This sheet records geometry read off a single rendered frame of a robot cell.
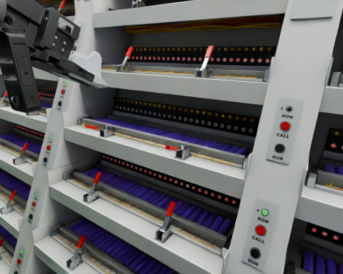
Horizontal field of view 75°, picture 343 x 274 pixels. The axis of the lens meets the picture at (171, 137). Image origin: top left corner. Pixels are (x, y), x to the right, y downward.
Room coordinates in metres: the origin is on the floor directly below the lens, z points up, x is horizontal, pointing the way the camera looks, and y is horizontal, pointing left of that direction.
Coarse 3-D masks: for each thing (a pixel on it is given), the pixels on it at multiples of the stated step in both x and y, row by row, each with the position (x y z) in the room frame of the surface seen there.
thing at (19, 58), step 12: (0, 36) 0.31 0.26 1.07; (12, 36) 0.30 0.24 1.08; (24, 36) 0.32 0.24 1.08; (0, 48) 0.32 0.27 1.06; (12, 48) 0.31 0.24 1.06; (24, 48) 0.32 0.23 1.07; (0, 60) 0.33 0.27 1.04; (12, 60) 0.31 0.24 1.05; (24, 60) 0.32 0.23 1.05; (12, 72) 0.32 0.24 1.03; (24, 72) 0.32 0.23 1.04; (12, 84) 0.33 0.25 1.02; (24, 84) 0.33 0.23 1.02; (12, 96) 0.34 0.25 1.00; (24, 96) 0.33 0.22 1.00; (36, 96) 0.35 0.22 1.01; (12, 108) 0.36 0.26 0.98; (24, 108) 0.34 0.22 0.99; (36, 108) 0.35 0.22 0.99
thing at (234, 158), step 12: (84, 120) 0.77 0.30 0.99; (120, 132) 0.68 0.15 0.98; (132, 132) 0.66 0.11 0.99; (144, 132) 0.65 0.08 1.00; (168, 144) 0.60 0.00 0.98; (180, 144) 0.58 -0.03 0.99; (192, 144) 0.57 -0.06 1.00; (204, 156) 0.53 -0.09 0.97; (216, 156) 0.53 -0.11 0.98; (228, 156) 0.51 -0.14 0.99; (240, 156) 0.50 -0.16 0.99
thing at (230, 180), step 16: (80, 112) 0.79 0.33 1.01; (96, 112) 0.85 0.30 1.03; (64, 128) 0.75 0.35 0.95; (80, 128) 0.75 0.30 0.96; (192, 128) 0.70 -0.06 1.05; (208, 128) 0.67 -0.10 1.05; (80, 144) 0.72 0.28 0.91; (96, 144) 0.68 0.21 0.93; (112, 144) 0.64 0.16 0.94; (128, 144) 0.62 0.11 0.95; (144, 144) 0.63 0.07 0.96; (128, 160) 0.62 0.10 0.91; (144, 160) 0.58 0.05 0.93; (160, 160) 0.55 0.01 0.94; (176, 160) 0.53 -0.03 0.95; (192, 160) 0.53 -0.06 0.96; (208, 160) 0.53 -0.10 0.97; (176, 176) 0.54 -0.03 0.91; (192, 176) 0.51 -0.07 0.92; (208, 176) 0.49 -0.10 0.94; (224, 176) 0.47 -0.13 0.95; (240, 176) 0.46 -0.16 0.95; (224, 192) 0.48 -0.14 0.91; (240, 192) 0.46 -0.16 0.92
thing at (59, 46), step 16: (0, 0) 0.28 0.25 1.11; (16, 0) 0.30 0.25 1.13; (32, 0) 0.32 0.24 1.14; (0, 16) 0.28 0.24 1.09; (16, 16) 0.31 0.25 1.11; (32, 16) 0.32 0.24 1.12; (48, 16) 0.33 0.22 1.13; (64, 16) 0.34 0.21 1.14; (0, 32) 0.30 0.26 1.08; (16, 32) 0.31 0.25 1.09; (32, 32) 0.33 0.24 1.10; (48, 32) 0.33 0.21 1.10; (64, 32) 0.35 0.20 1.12; (32, 48) 0.33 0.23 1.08; (48, 48) 0.34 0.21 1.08; (64, 48) 0.37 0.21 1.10; (32, 64) 0.37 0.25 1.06; (48, 64) 0.34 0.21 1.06
